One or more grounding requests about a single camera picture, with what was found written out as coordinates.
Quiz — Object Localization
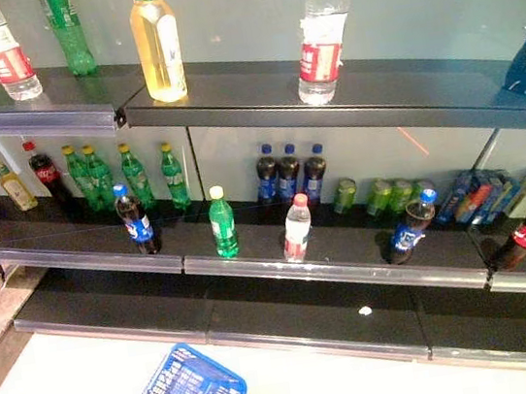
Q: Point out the large water bottle red label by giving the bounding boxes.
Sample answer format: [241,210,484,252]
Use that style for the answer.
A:
[0,0,46,106]
[284,0,374,110]

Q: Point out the large yellow tea bottle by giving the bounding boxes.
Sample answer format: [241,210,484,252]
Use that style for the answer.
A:
[125,0,190,108]

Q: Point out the large green Sprite bottle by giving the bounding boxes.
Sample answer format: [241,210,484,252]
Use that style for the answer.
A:
[38,0,100,82]

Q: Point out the small water bottle red cap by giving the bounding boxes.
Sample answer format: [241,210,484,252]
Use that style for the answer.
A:
[275,191,319,266]

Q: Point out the green Sprite bottle pale cap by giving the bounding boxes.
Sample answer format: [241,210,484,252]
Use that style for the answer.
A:
[204,183,243,263]

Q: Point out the green Sprite bottle yellow cap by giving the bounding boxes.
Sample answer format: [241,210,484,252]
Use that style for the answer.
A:
[81,141,119,213]
[116,139,158,213]
[156,140,194,213]
[60,141,99,215]

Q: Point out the small yellow tea bottle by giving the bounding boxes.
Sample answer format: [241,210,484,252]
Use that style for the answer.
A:
[0,150,41,216]

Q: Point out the red and blue cookie box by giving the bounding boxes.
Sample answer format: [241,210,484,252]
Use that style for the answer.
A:
[450,176,506,227]

